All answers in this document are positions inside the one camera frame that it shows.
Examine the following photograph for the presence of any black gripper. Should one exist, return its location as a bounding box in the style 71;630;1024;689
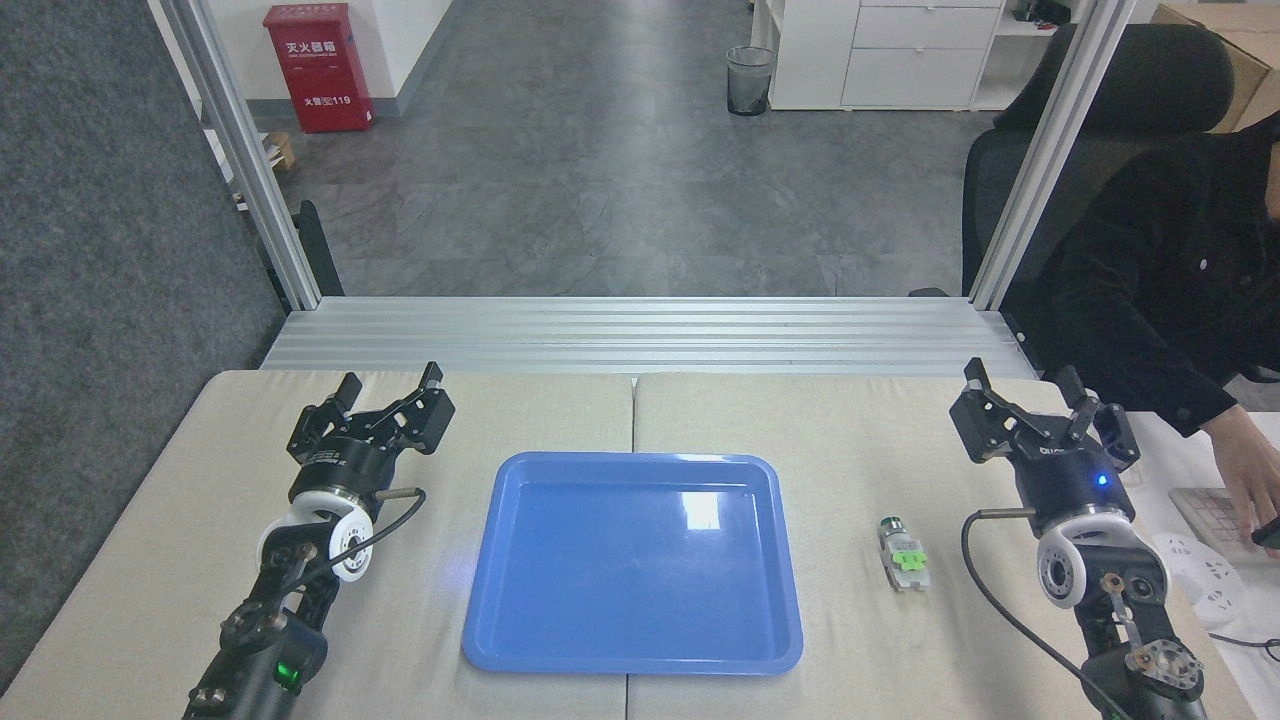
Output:
288;362;457;498
950;358;1141;531

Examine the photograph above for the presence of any switch part with green tab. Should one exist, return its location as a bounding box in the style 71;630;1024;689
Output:
877;516;932;592

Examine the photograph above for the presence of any blue plastic tray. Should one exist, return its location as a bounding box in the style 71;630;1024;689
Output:
461;451;805;676

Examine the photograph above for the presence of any person's hand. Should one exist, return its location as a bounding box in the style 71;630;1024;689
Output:
1200;405;1280;546

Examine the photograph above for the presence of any white keyboard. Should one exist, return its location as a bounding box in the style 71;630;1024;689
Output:
1168;487;1266;566

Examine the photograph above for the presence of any person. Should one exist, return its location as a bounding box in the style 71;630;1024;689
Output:
1040;105;1280;438

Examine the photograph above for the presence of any white power strip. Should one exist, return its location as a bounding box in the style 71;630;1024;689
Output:
1150;532;1248;628

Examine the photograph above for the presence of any grey felt partition panel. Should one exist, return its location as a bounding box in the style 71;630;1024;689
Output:
0;0;291;691

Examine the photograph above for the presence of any red fire extinguisher box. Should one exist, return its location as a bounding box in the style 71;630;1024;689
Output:
263;3;376;135

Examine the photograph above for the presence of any black office chair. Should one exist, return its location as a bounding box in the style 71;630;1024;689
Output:
908;22;1236;299

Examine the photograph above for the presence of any white drawer cabinet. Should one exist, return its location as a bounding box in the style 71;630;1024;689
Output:
750;0;1076;112

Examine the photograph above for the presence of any brown cardboard box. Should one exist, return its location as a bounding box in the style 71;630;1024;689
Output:
1150;3;1280;133

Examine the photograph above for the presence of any grey mesh waste bin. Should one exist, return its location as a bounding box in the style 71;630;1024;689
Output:
725;46;776;117

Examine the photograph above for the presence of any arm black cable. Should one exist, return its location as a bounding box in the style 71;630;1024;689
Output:
285;486;429;601
961;507;1136;720

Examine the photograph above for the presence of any black object behind post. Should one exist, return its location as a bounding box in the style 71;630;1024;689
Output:
258;200;346;299

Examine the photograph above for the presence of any silver aluminium post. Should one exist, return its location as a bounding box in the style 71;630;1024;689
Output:
150;0;323;313
968;0;1141;311

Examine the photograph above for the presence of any silver aluminium rail platform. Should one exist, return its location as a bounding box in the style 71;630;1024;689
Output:
260;296;1041;379

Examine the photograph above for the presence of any thin black table cable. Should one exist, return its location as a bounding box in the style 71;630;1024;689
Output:
1208;632;1280;663

